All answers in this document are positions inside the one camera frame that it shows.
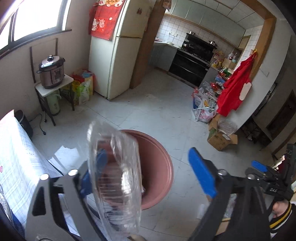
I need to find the cream two-door refrigerator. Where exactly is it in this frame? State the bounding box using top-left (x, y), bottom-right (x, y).
top-left (88, 0), bottom-right (155, 100)

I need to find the black cylindrical speaker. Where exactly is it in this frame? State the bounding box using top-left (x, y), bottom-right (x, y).
top-left (14, 110), bottom-right (33, 138)

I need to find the small white side table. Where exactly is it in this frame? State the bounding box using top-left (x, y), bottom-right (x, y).
top-left (35, 75), bottom-right (75, 126)

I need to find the person's right hand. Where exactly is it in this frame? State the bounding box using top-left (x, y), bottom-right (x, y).
top-left (273, 200), bottom-right (290, 217)

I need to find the open cardboard box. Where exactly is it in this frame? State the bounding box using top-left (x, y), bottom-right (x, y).
top-left (207, 114), bottom-right (238, 151)

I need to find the green shopping bag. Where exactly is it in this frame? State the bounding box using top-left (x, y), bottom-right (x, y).
top-left (61, 69), bottom-right (94, 106)

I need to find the terracotta round trash bin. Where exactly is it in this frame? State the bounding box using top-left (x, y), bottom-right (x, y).
top-left (98, 128), bottom-right (174, 211)

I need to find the black kitchen stove oven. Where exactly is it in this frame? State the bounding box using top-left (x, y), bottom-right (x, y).
top-left (169, 33), bottom-right (217, 87)

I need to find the clear plastic clamshell container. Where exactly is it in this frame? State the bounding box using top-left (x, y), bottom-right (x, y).
top-left (87, 120), bottom-right (142, 240)

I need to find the silver electric pressure cooker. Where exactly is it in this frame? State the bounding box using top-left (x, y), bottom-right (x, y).
top-left (36, 55), bottom-right (65, 89)

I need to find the blue checked tablecloth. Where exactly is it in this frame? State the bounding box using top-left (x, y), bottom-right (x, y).
top-left (1, 111), bottom-right (106, 240)

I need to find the red hanging apron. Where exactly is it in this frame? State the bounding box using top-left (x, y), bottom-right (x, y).
top-left (217, 50), bottom-right (257, 117)

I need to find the pale green thermos kettle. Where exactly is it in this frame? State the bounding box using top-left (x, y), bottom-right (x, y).
top-left (46, 90), bottom-right (62, 116)

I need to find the white plastic bags pile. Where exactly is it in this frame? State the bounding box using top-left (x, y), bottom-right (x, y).
top-left (192, 82), bottom-right (217, 123)

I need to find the red cloth on refrigerator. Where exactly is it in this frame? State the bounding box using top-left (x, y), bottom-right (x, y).
top-left (88, 0), bottom-right (125, 41)

